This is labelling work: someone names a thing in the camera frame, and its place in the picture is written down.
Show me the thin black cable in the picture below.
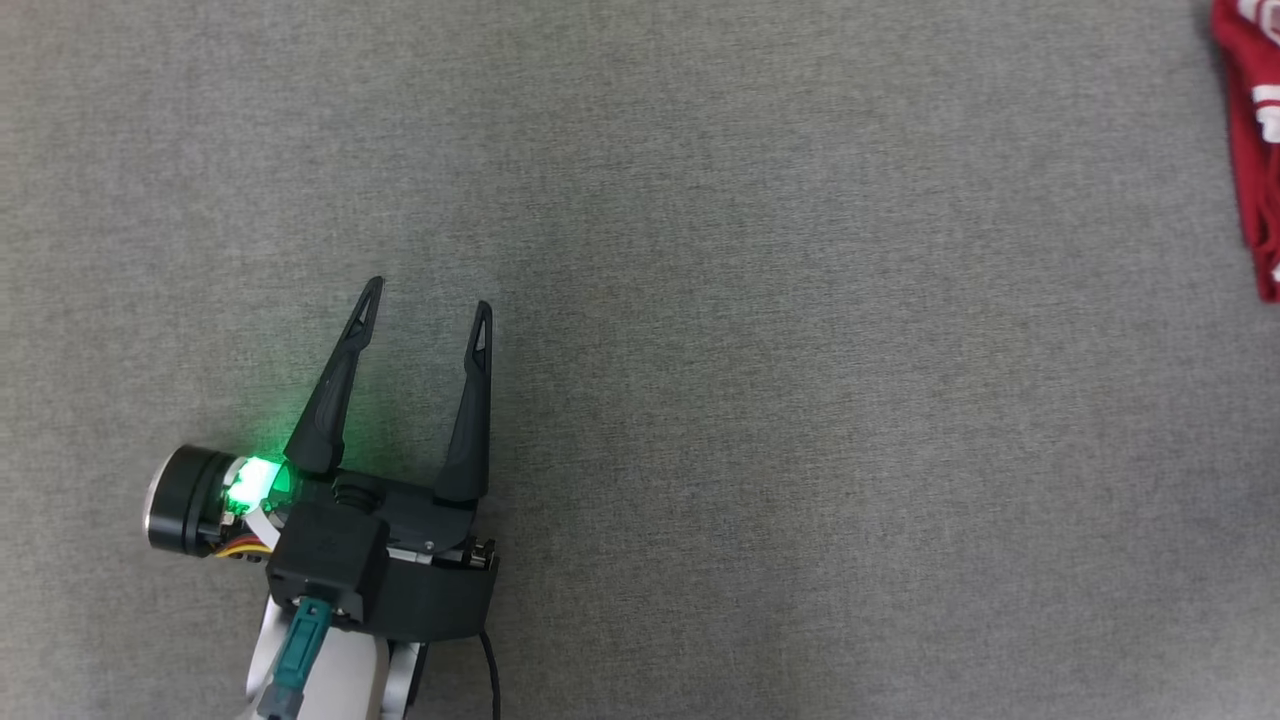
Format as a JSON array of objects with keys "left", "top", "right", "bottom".
[{"left": 479, "top": 630, "right": 502, "bottom": 720}]

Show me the red Bulls 23 jersey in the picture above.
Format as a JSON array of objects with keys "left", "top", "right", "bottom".
[{"left": 1209, "top": 0, "right": 1280, "bottom": 305}]

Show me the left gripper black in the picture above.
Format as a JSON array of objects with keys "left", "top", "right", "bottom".
[{"left": 147, "top": 277, "right": 500, "bottom": 644}]

